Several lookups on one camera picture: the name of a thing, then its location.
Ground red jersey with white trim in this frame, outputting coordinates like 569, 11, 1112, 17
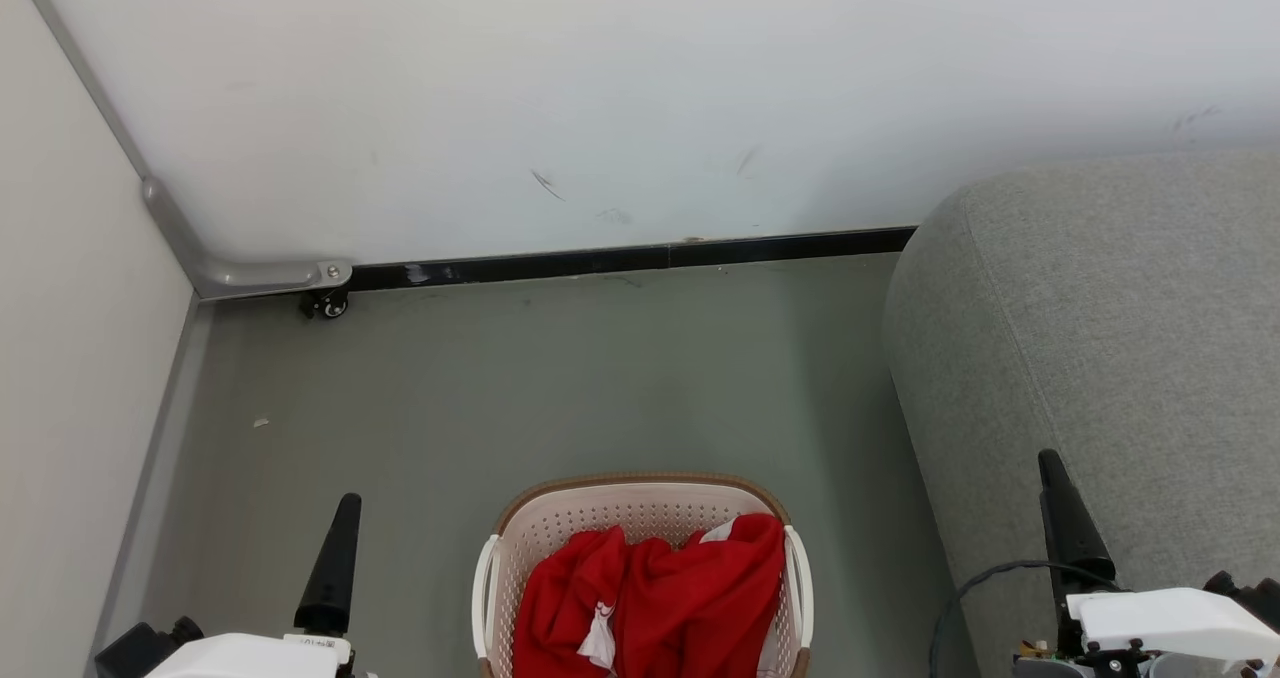
612, 512, 787, 678

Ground white laundry basket brown rim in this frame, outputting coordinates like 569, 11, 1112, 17
472, 472, 815, 678

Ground grey metal partition frame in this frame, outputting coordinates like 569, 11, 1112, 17
10, 0, 354, 302

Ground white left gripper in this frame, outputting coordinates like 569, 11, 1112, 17
145, 493, 363, 678

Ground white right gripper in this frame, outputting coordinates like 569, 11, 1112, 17
1012, 449, 1280, 678

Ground black baseboard strip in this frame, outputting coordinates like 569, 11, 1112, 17
348, 225, 918, 293

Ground grey fabric sofa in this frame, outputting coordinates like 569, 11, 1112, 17
882, 153, 1280, 678

